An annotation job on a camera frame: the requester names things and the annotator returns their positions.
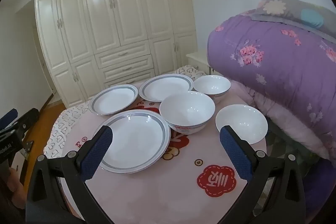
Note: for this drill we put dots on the grey floral pillow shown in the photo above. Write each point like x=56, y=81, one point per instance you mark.
x=288, y=7

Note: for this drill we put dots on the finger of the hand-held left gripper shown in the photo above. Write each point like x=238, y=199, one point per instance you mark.
x=8, y=116
x=27, y=120

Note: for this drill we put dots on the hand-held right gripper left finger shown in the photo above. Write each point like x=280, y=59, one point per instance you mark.
x=97, y=153

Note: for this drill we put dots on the plain white bowl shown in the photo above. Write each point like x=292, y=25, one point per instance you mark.
x=244, y=119

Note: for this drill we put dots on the pink blanket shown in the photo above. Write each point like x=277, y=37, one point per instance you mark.
x=283, y=119

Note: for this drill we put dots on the small white bowl dark rim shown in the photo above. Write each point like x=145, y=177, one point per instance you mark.
x=210, y=86

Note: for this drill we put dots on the white plate grey rim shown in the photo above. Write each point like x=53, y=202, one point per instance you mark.
x=113, y=100
x=136, y=140
x=165, y=87

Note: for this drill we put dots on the purple floral quilt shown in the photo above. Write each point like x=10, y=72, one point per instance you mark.
x=275, y=64

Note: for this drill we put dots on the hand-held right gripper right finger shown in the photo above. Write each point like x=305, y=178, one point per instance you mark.
x=236, y=153

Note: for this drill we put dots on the pink printed round mat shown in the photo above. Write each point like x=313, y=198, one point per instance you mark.
x=170, y=187

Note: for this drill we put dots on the person's left hand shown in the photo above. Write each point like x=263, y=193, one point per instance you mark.
x=15, y=176

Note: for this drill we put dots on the white wardrobe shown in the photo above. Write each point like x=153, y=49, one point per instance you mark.
x=105, y=16

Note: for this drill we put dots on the white nightstand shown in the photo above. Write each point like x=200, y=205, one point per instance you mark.
x=197, y=60

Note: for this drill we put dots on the large white bowl red pattern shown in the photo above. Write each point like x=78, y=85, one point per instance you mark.
x=183, y=111

